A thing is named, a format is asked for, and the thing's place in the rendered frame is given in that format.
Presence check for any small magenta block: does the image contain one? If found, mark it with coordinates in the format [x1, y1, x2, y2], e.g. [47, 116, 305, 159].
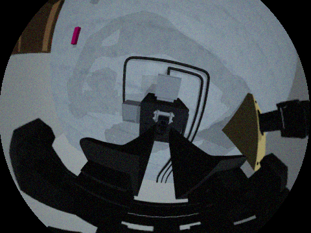
[71, 27, 81, 45]

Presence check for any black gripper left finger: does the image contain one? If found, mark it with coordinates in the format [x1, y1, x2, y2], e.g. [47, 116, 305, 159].
[80, 125, 157, 197]

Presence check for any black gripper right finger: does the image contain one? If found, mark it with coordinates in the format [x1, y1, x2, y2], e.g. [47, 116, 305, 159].
[168, 128, 247, 199]

